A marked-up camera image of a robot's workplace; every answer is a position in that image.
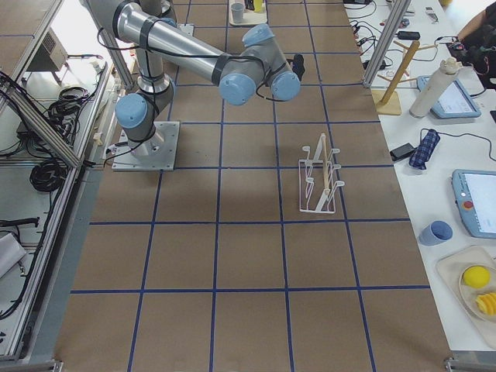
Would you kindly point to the blue cup on desk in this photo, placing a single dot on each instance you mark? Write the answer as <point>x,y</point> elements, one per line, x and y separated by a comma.
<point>435,233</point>

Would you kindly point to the white wire cup rack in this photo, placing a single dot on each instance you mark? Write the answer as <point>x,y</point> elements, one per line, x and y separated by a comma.
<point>318,184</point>

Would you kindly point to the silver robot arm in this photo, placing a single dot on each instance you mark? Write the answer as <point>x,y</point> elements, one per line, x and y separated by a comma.
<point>158,39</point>

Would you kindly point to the grey plastic cup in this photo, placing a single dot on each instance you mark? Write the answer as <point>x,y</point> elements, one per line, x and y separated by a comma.
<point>237,11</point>

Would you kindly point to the sliced lemon pieces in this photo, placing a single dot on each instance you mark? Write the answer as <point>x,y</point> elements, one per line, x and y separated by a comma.
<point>486,303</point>

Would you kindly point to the blue teach pendant tablet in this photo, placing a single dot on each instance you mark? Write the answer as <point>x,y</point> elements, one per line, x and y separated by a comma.
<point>455,103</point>

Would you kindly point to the beige tray with fruit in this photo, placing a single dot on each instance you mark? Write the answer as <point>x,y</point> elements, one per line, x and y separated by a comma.
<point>451,268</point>

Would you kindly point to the black power adapter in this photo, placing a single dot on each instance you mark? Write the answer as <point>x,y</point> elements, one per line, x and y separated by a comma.
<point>402,152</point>

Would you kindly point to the white paper roll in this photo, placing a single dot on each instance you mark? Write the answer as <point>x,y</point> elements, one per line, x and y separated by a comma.
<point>437,83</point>

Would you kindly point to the plaid folded umbrella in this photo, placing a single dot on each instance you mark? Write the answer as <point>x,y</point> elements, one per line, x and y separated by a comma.
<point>424,151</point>

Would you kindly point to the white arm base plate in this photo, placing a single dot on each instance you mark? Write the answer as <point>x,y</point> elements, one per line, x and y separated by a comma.
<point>156,154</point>

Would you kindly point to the wooden mug stand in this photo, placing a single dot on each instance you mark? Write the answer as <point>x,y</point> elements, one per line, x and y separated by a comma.
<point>387,102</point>

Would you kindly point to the yellow plastic cup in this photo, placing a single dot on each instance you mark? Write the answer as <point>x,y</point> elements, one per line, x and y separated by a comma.
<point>258,5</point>

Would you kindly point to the yellow lemon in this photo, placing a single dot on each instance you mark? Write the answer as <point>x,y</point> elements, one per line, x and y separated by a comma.
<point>476,276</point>

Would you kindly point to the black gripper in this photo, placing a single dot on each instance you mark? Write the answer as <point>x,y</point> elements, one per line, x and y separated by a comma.
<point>298,64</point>

